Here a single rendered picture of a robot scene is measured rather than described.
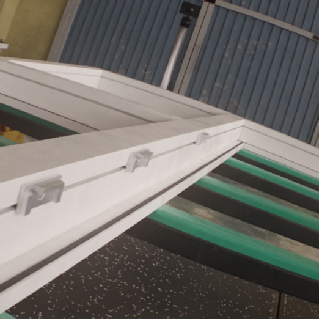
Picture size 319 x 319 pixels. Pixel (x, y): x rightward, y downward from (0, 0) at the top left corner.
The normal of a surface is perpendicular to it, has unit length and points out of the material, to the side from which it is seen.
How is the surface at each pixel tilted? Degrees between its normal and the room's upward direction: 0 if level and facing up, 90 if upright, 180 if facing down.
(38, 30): 90
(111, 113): 90
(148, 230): 90
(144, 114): 90
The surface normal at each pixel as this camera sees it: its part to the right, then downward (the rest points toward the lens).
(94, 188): 0.91, 0.36
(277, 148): -0.26, 0.12
